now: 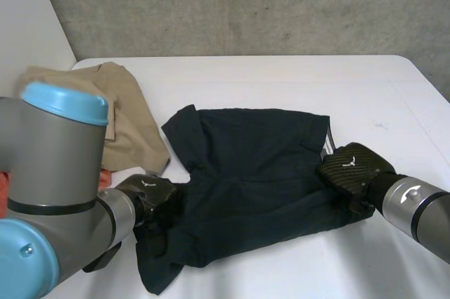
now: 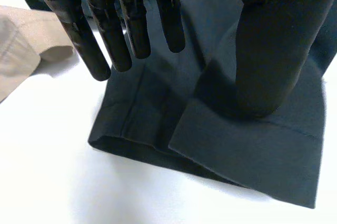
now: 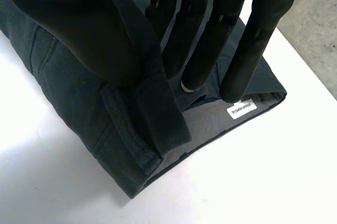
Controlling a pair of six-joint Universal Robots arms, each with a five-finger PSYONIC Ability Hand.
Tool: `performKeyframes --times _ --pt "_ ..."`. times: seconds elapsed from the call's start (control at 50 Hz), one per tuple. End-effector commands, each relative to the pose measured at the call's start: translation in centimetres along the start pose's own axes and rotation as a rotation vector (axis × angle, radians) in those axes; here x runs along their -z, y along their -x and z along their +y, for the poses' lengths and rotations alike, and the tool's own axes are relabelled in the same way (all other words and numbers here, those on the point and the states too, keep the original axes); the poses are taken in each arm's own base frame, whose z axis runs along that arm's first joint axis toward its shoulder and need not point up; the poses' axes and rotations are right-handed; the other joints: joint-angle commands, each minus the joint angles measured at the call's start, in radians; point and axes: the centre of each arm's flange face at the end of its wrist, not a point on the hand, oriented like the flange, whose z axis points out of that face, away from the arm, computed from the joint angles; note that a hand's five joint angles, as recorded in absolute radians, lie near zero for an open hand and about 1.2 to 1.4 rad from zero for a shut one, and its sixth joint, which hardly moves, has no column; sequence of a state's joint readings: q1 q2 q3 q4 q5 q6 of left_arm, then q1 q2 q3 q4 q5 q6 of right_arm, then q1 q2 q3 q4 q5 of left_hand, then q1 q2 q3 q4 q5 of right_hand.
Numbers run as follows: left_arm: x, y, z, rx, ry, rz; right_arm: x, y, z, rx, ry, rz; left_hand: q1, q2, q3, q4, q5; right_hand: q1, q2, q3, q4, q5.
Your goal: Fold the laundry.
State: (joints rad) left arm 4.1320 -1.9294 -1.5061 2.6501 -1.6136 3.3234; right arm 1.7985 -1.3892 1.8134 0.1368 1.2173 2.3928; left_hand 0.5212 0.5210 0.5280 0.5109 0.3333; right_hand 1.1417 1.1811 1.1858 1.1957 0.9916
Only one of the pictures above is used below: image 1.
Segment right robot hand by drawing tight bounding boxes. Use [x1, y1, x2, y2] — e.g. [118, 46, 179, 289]
[315, 142, 397, 216]

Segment beige shorts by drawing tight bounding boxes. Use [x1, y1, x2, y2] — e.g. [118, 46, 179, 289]
[13, 61, 172, 176]

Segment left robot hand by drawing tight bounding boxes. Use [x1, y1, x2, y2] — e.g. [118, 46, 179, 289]
[115, 173, 184, 240]

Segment coral towel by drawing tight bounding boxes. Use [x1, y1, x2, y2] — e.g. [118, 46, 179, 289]
[0, 168, 114, 221]

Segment dark blue shorts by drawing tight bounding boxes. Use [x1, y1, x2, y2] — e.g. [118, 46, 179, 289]
[134, 103, 374, 295]

